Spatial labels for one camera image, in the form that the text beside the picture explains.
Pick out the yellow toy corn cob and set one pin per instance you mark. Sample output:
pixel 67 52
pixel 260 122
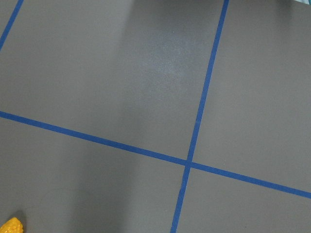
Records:
pixel 13 225

